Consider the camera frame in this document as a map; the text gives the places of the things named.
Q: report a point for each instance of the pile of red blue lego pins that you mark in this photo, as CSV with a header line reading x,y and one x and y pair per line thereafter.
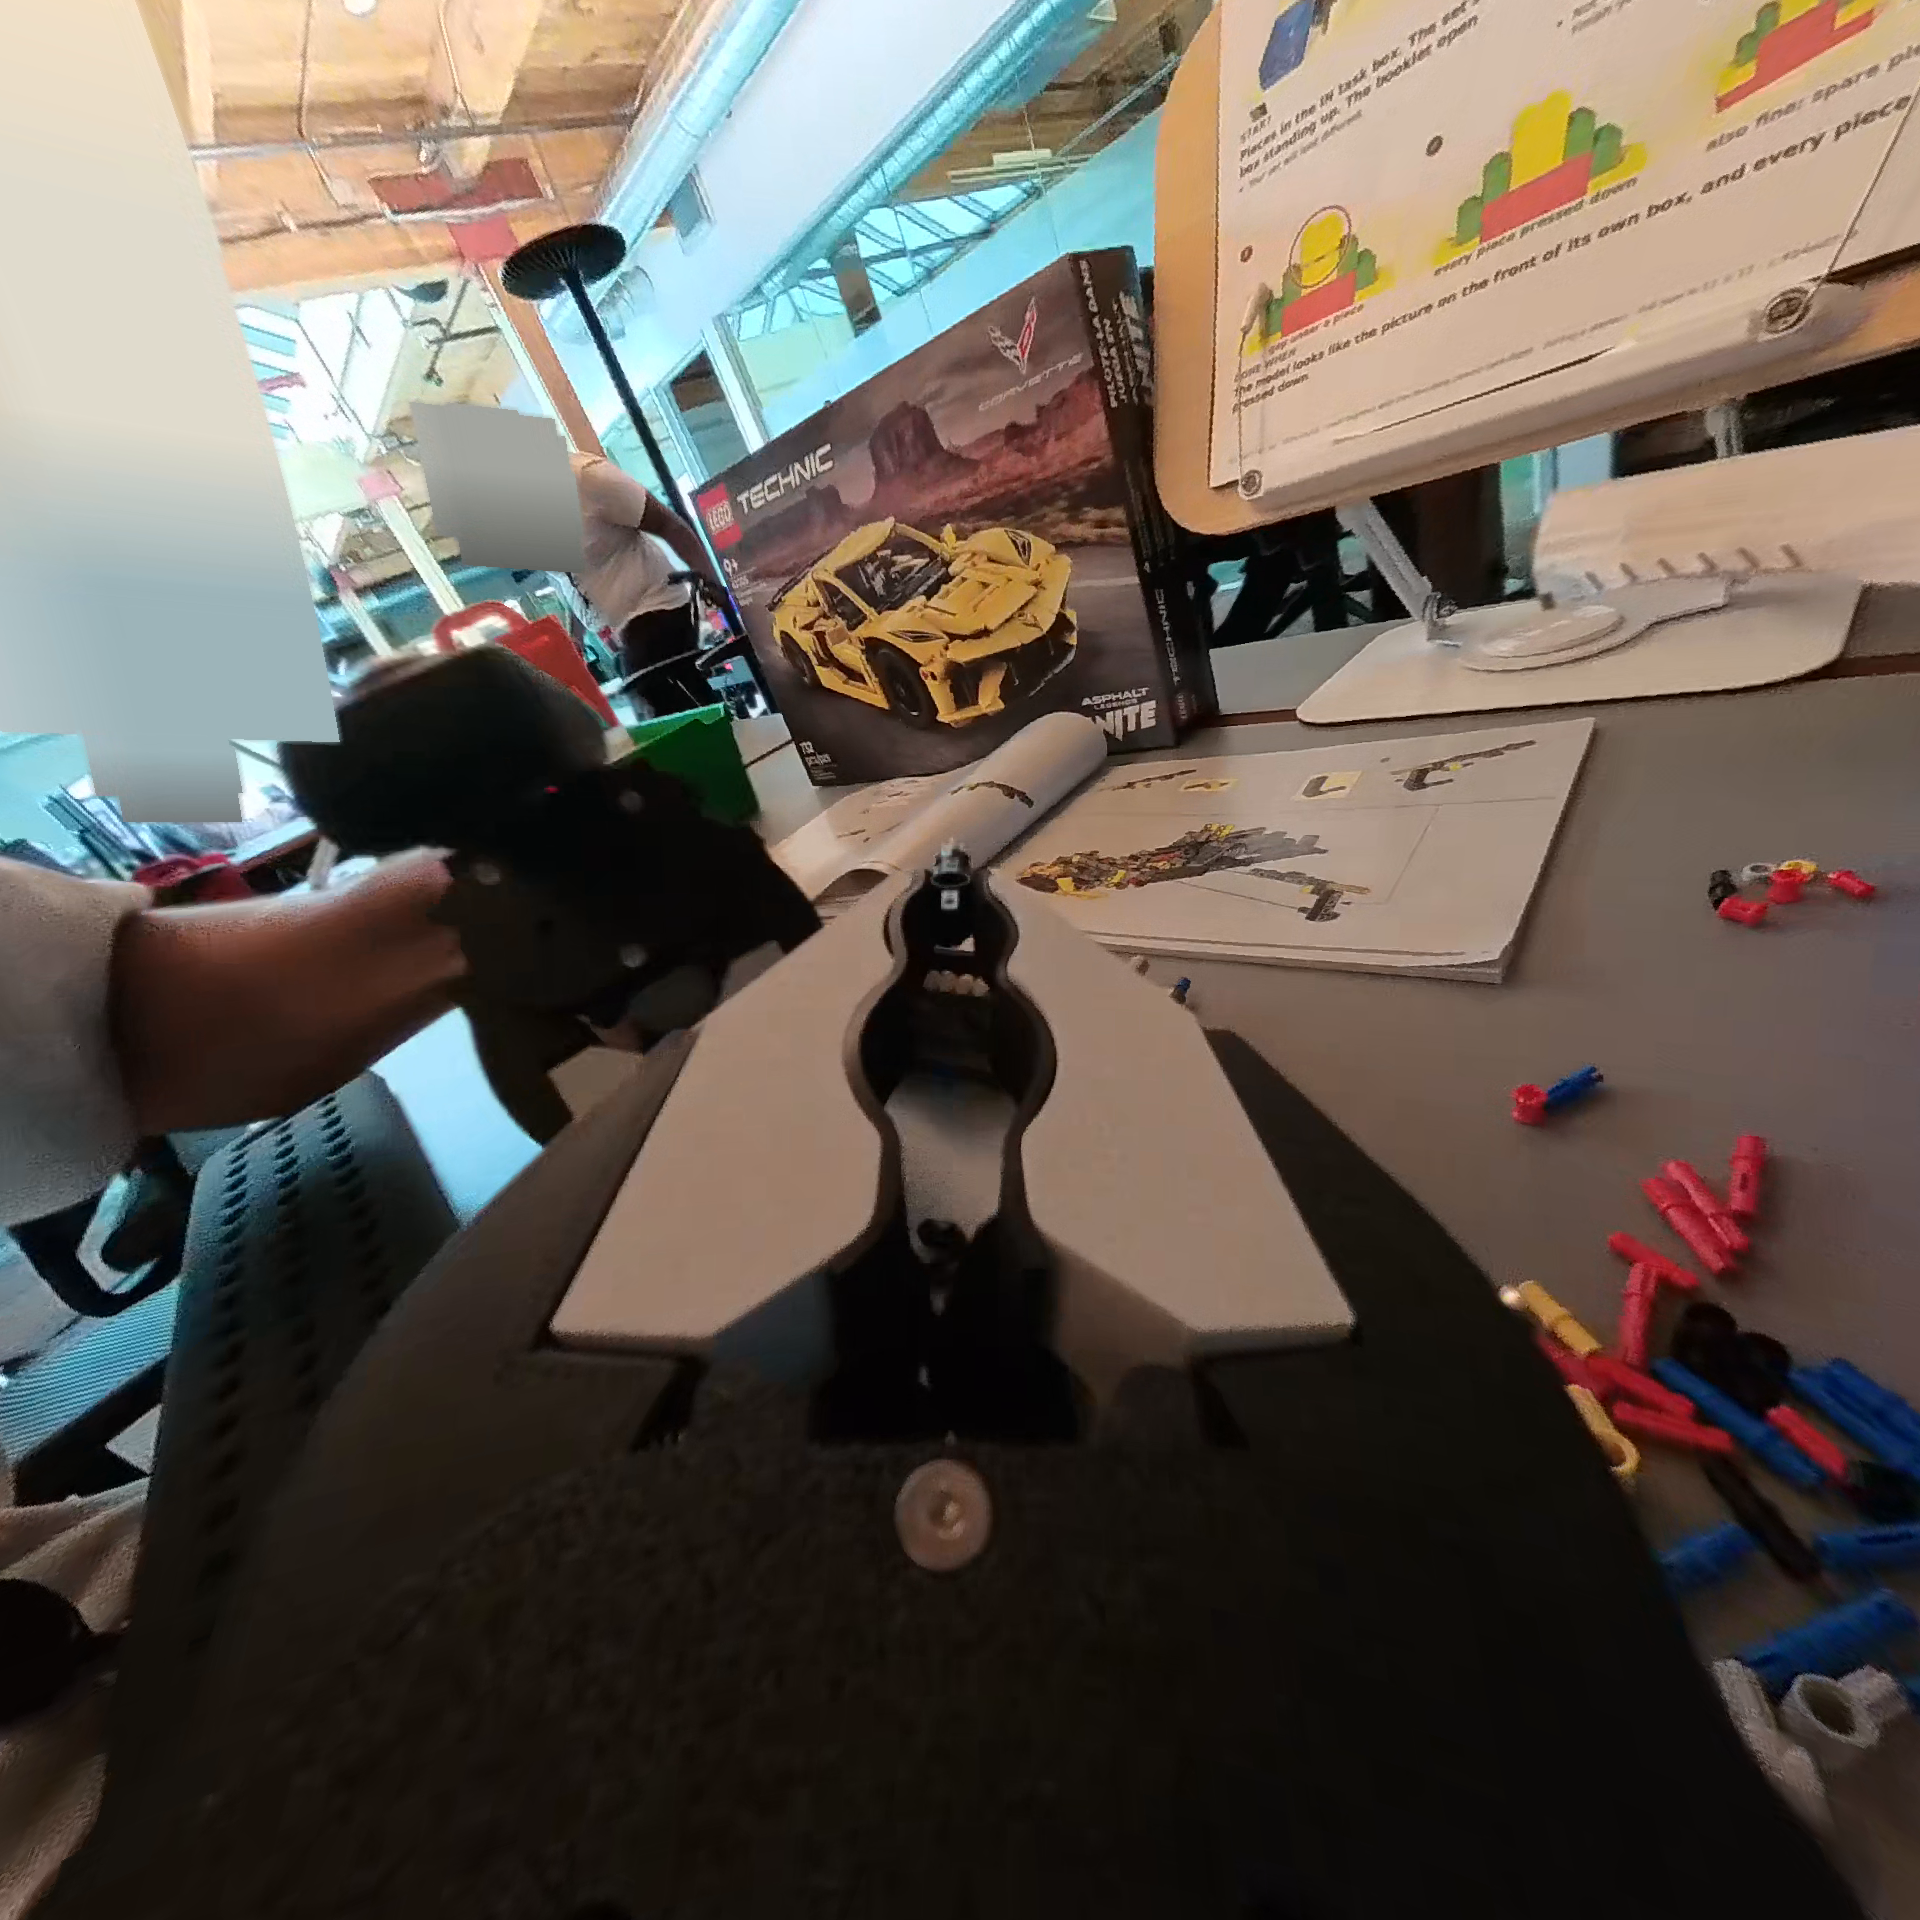
x,y
1724,1349

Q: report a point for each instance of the wooden document stand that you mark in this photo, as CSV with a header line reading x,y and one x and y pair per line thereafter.
x,y
1651,646

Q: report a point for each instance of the person's left hand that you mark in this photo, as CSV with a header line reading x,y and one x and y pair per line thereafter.
x,y
389,946

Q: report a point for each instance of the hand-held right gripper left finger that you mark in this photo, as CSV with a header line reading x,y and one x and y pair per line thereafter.
x,y
722,1186

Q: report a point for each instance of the red tote bag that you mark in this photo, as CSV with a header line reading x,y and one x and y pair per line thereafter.
x,y
525,661

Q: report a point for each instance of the yellow car lego box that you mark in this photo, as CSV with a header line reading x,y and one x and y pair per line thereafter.
x,y
962,525

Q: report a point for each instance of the lego car chassis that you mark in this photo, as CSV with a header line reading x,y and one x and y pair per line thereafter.
x,y
956,1020

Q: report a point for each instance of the printed instruction sheet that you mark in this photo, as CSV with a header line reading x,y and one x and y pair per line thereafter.
x,y
1501,226

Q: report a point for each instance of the person's left forearm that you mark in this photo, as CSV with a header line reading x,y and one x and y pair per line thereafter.
x,y
224,1005

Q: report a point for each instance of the black metal pole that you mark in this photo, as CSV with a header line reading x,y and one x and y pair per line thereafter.
x,y
629,406

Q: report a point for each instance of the green plastic bin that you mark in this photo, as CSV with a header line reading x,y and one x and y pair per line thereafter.
x,y
699,765

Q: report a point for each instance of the black angled lego piece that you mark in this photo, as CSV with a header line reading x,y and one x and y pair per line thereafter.
x,y
949,885

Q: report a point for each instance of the black mesh chair seat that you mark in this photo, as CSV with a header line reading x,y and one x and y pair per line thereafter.
x,y
76,1381

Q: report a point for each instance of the lego instruction booklet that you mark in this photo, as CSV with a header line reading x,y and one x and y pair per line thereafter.
x,y
1350,839

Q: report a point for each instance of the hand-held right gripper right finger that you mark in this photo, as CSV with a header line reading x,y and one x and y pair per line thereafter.
x,y
1184,1186

